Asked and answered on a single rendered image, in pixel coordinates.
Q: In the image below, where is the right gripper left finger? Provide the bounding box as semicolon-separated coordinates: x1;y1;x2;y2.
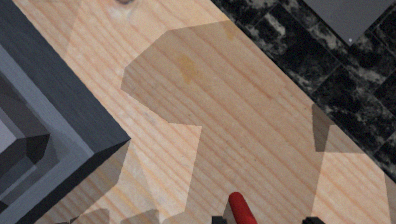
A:
212;216;227;224

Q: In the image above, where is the red cylindrical peg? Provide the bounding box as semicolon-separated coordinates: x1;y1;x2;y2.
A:
228;192;258;224

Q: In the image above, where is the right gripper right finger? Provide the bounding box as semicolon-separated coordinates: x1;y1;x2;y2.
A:
302;217;325;224

